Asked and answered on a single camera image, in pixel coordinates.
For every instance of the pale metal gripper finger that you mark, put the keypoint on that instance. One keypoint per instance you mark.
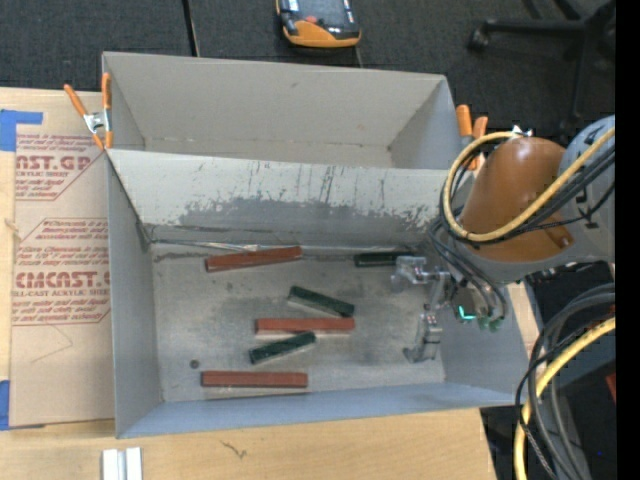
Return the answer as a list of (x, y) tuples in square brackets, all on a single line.
[(430, 335), (409, 271)]

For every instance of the dark green flat block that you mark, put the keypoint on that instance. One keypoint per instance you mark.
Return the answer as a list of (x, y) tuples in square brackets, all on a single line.
[(322, 301), (282, 347), (380, 259)]

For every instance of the grey metal bin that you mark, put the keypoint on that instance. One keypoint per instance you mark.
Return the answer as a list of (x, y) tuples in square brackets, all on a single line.
[(280, 193)]

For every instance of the red-brown flat block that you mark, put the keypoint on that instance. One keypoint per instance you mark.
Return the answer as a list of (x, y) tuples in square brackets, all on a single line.
[(252, 259), (255, 379), (305, 325)]

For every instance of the brown cardboard board red print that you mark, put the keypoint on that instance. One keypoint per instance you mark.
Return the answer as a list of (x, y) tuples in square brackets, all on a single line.
[(60, 248)]

